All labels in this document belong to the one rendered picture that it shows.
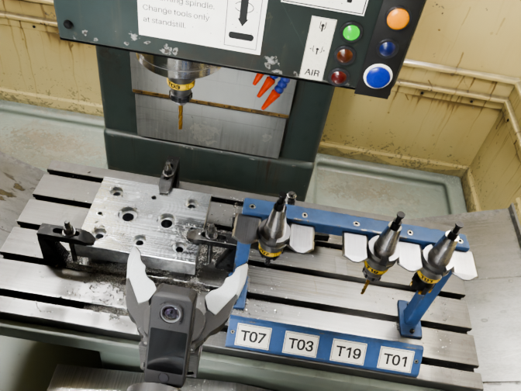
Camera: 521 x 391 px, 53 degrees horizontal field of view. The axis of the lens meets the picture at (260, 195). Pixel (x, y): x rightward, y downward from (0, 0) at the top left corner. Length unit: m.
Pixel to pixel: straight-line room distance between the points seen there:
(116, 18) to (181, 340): 0.40
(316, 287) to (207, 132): 0.59
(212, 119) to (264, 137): 0.17
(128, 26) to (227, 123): 0.92
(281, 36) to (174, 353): 0.39
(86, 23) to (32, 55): 1.46
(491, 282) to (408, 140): 0.69
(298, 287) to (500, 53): 1.07
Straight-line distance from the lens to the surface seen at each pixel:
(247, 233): 1.02
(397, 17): 0.65
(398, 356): 1.28
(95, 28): 0.72
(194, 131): 1.63
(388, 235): 1.01
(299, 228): 1.05
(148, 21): 0.69
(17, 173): 1.94
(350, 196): 2.05
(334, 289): 1.37
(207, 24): 0.67
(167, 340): 0.58
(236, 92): 1.50
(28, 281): 1.38
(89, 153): 2.12
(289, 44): 0.67
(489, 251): 1.77
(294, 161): 1.69
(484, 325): 1.62
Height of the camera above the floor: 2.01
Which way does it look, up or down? 47 degrees down
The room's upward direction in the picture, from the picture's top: 10 degrees clockwise
